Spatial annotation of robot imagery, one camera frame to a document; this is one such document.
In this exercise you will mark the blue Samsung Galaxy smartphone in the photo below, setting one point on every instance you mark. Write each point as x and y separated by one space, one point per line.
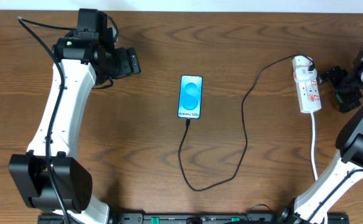
190 97

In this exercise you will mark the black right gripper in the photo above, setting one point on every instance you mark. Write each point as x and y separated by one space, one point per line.
337 78

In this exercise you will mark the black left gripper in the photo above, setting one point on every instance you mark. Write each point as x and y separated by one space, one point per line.
131 61

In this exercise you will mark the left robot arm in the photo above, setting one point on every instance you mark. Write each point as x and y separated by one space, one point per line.
48 175

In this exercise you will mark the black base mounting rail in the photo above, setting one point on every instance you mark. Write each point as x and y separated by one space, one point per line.
138 218

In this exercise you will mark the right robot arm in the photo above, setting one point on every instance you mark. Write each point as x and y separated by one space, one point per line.
346 167

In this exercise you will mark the white USB charger adapter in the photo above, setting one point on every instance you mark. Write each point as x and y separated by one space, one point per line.
303 69

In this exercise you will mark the white power strip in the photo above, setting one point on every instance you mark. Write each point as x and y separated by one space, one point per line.
308 93

